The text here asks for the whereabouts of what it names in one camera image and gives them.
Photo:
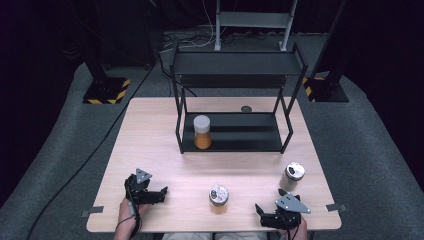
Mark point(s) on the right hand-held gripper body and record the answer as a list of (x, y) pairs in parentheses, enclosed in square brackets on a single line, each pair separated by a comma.
[(290, 204)]

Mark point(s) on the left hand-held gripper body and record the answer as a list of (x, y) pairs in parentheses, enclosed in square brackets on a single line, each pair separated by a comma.
[(143, 190)]

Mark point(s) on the silver-lidded jar of orange powder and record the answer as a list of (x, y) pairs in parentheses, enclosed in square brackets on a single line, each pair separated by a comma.
[(219, 195)]

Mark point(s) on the white-lidded jar of orange powder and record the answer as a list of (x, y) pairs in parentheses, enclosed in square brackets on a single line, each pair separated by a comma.
[(202, 133)]

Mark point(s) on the black metal two-tier rack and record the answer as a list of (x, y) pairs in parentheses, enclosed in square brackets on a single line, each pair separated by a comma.
[(240, 131)]

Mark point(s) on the person's right hand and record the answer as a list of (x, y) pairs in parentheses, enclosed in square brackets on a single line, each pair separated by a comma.
[(298, 231)]

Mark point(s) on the person's left hand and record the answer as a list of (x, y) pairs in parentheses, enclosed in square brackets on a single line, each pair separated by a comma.
[(128, 215)]

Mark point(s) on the grey tape piece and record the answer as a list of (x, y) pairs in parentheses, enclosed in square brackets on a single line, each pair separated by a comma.
[(93, 210), (336, 207)]

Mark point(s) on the person's light trousers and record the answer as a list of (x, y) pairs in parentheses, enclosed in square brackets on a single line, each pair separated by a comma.
[(213, 236)]

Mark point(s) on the round dark table grommet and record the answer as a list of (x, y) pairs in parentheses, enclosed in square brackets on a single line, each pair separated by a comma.
[(246, 109)]

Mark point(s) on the black stand with striped base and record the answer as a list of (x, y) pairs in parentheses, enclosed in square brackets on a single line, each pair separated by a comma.
[(106, 90), (328, 90)]

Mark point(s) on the grey metal stand frame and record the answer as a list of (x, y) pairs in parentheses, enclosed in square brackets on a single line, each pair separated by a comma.
[(253, 19)]

